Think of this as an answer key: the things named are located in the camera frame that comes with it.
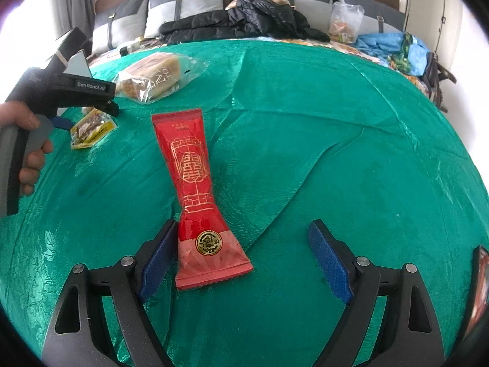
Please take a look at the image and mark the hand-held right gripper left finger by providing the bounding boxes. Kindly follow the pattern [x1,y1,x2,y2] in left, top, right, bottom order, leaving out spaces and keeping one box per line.
[41,219,179,367]

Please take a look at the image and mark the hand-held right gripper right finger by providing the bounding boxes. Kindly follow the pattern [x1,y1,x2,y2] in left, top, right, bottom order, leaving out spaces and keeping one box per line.
[307,220,446,367]

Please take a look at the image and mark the yellow brown snack packet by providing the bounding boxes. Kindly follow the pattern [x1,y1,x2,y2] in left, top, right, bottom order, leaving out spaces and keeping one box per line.
[70,108,117,150]

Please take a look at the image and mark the bread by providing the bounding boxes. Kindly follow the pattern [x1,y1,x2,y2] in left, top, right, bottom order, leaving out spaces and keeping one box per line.
[115,51,210,105]

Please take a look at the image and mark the red snack packet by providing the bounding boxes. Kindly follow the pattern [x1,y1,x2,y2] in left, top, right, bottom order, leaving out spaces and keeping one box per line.
[151,109,254,291]

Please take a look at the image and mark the person's left hand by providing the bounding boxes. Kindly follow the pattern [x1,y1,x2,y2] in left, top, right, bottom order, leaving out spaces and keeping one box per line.
[0,101,54,196]

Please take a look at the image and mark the grey curtain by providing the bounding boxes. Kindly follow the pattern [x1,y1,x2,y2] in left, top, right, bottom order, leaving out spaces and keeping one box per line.
[50,0,96,43]

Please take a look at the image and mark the black puffer jacket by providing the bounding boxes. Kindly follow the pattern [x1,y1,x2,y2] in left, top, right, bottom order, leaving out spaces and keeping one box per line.
[158,0,331,44]

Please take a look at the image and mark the dark brown bag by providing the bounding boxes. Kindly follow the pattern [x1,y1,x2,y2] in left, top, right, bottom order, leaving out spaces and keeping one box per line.
[422,51,458,113]

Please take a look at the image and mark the green patterned cloth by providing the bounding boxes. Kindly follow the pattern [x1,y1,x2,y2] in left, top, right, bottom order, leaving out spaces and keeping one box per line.
[388,32,419,73]

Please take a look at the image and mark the blue cloth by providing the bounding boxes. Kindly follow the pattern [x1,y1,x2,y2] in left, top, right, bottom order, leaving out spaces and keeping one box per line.
[355,32,432,77]

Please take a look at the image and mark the clear plastic bag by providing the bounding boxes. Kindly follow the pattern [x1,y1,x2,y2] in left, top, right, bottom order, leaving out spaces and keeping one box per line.
[329,1,365,43]

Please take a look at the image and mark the white door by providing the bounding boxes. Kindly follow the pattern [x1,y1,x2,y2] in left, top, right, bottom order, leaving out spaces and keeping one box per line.
[401,0,463,52]

